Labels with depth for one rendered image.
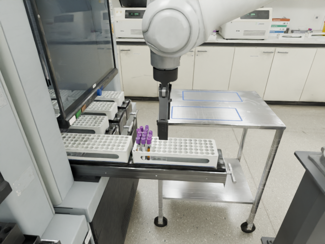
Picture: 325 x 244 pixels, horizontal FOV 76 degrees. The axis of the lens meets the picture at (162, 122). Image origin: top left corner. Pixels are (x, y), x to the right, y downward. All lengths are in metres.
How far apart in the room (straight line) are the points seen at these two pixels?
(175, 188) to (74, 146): 0.79
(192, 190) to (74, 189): 0.79
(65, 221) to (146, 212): 0.95
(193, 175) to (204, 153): 0.09
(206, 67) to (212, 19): 2.59
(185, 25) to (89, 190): 0.64
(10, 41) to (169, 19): 0.36
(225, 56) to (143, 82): 1.18
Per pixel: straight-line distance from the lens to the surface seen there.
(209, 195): 1.40
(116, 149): 0.77
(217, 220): 1.65
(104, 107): 1.08
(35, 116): 0.63
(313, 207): 1.18
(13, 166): 0.59
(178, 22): 0.38
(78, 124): 0.96
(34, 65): 0.64
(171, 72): 0.61
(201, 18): 0.43
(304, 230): 1.28
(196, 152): 0.75
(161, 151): 0.73
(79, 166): 0.83
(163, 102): 0.60
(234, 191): 1.46
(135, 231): 1.57
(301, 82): 3.50
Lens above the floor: 1.31
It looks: 30 degrees down
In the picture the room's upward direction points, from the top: straight up
